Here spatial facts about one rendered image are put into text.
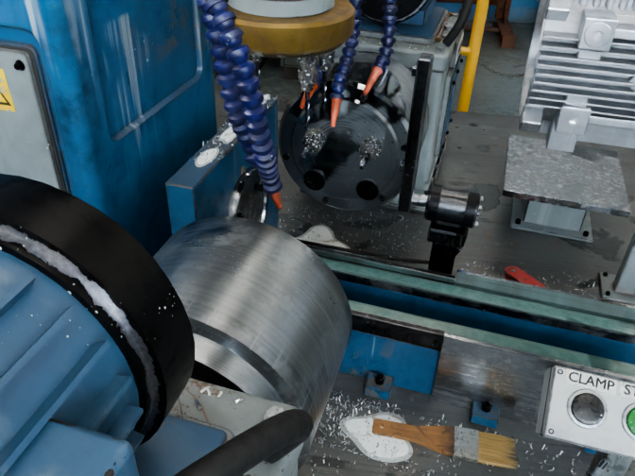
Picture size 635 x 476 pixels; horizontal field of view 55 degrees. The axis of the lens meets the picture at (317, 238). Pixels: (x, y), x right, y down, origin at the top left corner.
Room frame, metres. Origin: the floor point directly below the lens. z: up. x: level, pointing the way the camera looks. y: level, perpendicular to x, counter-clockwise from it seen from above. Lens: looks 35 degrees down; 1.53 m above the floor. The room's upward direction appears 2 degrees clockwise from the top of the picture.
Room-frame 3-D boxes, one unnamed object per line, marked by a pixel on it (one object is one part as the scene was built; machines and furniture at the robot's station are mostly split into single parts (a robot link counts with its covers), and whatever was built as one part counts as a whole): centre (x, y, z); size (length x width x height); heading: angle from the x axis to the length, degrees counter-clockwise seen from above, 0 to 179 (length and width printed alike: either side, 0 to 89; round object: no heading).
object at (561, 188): (1.15, -0.52, 0.86); 0.27 x 0.24 x 0.12; 164
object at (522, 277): (0.89, -0.40, 0.81); 0.09 x 0.03 x 0.02; 36
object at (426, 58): (0.85, -0.14, 1.12); 0.04 x 0.03 x 0.26; 74
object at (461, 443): (0.54, -0.19, 0.80); 0.21 x 0.05 x 0.01; 79
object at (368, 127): (1.07, -0.07, 1.04); 0.41 x 0.25 x 0.25; 164
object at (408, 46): (1.32, -0.14, 0.99); 0.35 x 0.31 x 0.37; 164
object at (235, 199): (0.78, 0.11, 1.02); 0.15 x 0.02 x 0.15; 164
